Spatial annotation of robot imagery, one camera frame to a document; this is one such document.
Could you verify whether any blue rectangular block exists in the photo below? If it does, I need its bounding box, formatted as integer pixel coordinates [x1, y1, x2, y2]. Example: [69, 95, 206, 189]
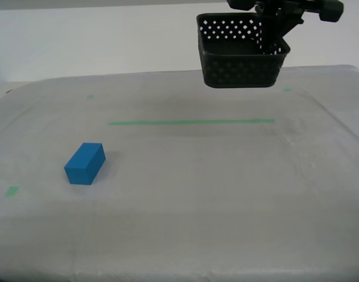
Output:
[63, 142, 106, 186]

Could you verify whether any black perforated plastic basket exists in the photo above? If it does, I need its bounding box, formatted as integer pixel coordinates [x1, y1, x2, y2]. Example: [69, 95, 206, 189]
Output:
[196, 12, 291, 89]

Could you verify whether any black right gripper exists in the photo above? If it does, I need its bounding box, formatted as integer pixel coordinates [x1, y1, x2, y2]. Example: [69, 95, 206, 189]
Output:
[226, 0, 344, 56]

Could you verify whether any white woven table cover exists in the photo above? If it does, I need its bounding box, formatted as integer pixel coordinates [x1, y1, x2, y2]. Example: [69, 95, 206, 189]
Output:
[0, 64, 359, 282]

